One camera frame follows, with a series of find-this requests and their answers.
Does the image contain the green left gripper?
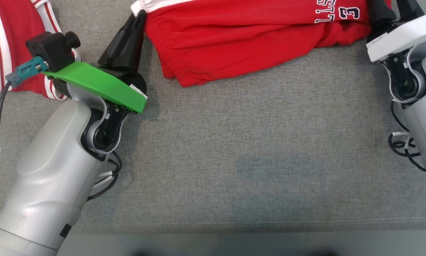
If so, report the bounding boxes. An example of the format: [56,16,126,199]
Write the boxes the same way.
[42,10,148,114]

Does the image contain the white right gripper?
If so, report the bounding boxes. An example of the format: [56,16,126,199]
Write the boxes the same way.
[366,0,426,63]

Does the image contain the red white-trimmed jersey shirt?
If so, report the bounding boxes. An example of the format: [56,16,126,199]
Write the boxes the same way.
[0,0,81,101]

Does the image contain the red basketball shorts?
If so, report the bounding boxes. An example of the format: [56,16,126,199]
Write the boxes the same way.
[130,0,392,88]

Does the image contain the grey fabric sofa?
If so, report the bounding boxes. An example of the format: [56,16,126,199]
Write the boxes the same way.
[0,0,426,236]

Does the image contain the left teal-plug camera cable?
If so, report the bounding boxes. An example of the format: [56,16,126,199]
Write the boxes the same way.
[0,56,50,224]

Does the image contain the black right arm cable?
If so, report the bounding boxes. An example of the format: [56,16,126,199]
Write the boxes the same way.
[388,101,426,173]

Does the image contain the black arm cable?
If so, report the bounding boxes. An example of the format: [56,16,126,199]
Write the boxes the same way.
[388,101,426,173]
[86,151,123,202]

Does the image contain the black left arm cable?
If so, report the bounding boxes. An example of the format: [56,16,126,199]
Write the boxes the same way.
[86,151,123,202]

